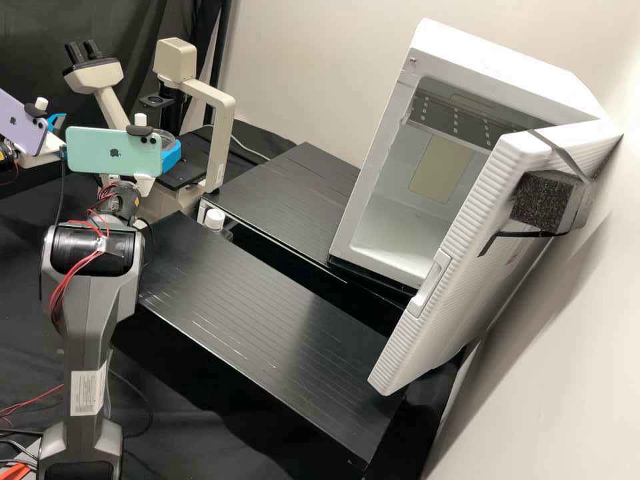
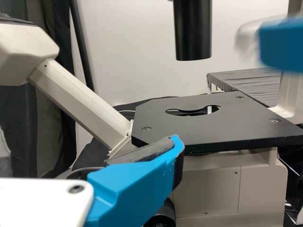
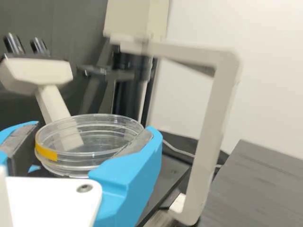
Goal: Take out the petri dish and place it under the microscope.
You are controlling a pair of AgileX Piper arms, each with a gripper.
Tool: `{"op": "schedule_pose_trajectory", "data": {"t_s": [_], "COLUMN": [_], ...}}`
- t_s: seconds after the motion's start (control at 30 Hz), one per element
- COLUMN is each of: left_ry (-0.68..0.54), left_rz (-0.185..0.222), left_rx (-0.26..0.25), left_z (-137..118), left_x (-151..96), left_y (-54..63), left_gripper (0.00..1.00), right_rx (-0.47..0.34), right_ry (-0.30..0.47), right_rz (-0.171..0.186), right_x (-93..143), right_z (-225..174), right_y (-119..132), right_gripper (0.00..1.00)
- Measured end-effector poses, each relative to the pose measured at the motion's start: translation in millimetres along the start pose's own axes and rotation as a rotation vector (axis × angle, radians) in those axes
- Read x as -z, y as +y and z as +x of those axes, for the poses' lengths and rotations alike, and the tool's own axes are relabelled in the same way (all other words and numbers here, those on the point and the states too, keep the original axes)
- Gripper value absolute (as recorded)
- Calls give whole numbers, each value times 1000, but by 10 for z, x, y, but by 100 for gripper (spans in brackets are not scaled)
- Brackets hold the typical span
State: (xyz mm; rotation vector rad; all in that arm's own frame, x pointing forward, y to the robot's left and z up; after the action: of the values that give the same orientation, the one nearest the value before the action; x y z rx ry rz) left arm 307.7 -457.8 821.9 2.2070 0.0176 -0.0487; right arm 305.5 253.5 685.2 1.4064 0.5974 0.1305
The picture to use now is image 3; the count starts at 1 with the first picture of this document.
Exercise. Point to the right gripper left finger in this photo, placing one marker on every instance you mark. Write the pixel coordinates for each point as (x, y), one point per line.
(19, 146)

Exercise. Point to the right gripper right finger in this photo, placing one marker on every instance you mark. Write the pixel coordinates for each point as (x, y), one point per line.
(127, 184)

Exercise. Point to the petri dish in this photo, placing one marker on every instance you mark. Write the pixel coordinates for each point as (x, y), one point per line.
(94, 151)

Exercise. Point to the cream microscope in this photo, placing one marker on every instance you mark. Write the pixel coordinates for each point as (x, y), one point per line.
(213, 118)

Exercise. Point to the black platform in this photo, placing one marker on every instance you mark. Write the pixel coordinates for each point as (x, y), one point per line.
(260, 189)

